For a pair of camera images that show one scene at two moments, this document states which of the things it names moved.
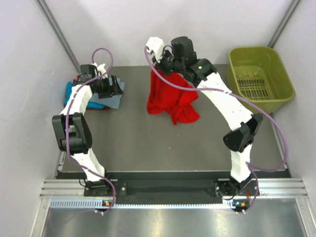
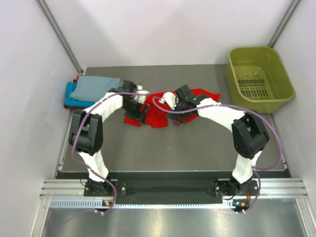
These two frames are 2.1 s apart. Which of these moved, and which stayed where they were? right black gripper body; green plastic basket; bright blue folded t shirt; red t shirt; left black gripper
Moved: red t shirt; right black gripper body; left black gripper
Stayed: bright blue folded t shirt; green plastic basket
